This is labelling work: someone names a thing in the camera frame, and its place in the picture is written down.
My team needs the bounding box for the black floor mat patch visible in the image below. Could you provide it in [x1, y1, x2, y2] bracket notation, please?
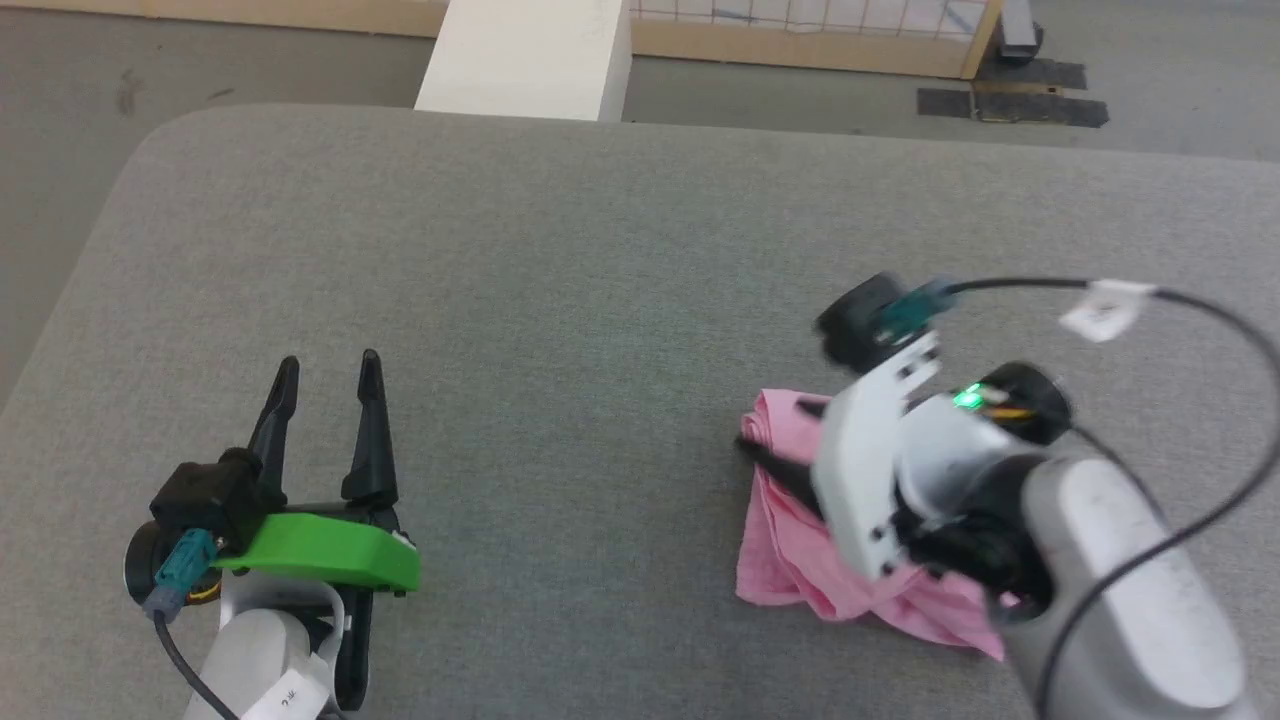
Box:
[974, 57, 1089, 92]
[917, 87, 977, 120]

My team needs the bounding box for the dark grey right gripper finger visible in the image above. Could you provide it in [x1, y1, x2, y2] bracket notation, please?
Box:
[738, 438, 833, 523]

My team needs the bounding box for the white pillar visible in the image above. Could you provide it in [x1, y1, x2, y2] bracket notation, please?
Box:
[414, 0, 634, 124]

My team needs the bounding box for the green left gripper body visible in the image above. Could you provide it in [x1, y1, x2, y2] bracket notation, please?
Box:
[208, 498, 423, 713]

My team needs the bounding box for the pink cloth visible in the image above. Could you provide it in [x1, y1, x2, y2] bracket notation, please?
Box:
[735, 388, 1023, 662]

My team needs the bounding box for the grey metal panel support foot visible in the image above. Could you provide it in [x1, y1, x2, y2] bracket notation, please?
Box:
[999, 0, 1047, 57]

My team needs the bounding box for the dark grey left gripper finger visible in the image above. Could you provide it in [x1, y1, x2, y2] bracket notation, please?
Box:
[340, 348, 402, 509]
[245, 355, 302, 506]

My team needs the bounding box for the grey fabric sofa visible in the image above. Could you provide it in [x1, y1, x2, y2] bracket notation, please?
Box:
[0, 103, 1280, 720]

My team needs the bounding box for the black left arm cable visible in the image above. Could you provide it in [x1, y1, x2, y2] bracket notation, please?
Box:
[143, 529, 243, 720]

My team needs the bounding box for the white cable label tag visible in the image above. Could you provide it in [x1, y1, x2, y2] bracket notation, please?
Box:
[1057, 279, 1158, 345]
[240, 668, 333, 720]

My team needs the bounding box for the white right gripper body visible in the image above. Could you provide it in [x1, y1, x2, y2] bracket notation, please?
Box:
[811, 330, 1073, 601]

